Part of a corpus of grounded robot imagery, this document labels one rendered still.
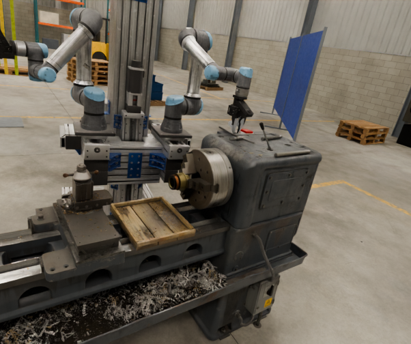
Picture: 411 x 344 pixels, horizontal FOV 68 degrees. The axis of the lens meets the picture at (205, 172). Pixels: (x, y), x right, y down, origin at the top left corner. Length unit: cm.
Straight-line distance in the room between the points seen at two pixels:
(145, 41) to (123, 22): 16
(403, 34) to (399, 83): 151
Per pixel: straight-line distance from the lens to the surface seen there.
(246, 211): 160
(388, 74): 1216
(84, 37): 186
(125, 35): 207
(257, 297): 210
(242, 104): 174
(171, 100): 201
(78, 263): 126
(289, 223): 199
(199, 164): 155
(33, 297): 146
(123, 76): 209
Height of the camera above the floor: 172
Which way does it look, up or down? 22 degrees down
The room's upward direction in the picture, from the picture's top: 10 degrees clockwise
